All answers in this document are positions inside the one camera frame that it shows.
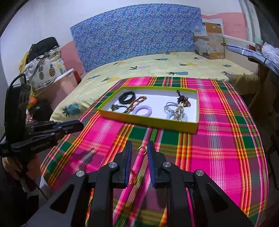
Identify red gold knot charm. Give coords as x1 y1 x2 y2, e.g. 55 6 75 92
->
128 145 149 186

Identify black cord bead bracelet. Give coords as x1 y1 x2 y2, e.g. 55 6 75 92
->
110 104 128 112

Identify black leather wristband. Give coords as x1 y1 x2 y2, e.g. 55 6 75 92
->
118 91 136 105

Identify red braided cord bracelet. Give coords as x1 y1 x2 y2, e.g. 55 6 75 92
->
123 96 147 114

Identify lavender spiral hair tie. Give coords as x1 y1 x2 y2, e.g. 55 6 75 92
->
132 104 154 117

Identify silver metal chain charm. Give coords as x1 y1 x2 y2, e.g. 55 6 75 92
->
173 102 184 121

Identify white blue spiral hair tie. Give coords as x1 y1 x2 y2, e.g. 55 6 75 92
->
166 111 189 122

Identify brown bead necklace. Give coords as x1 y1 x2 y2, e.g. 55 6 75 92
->
176 90 192 108

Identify person hand holding gripper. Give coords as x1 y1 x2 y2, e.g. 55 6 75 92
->
2 154 41 180

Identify pink nightstand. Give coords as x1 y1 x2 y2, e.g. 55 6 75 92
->
35 69 81 110

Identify pineapple print pillow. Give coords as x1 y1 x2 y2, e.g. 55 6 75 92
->
23 46 67 90

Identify pink plaid cloth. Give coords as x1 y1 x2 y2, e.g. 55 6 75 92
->
41 77 268 226

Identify black bag on pillow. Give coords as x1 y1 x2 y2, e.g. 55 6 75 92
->
26 37 59 63

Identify yellow green shallow box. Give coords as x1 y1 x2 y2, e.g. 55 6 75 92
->
98 86 199 134

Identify dark side table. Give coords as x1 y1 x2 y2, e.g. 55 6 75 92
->
221 42 279 182

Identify yellow pineapple bed sheet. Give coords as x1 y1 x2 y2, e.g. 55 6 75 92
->
51 52 260 122

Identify blue patterned headboard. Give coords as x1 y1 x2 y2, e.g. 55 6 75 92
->
70 3 202 71

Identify white crumpled cloth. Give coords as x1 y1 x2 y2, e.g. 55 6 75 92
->
262 42 278 67

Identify bedding product cardboard box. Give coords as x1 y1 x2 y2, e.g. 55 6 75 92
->
190 22 225 60

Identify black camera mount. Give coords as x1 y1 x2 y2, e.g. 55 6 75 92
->
4 74 31 142

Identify window frame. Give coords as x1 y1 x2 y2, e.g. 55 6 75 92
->
238 0 279 46

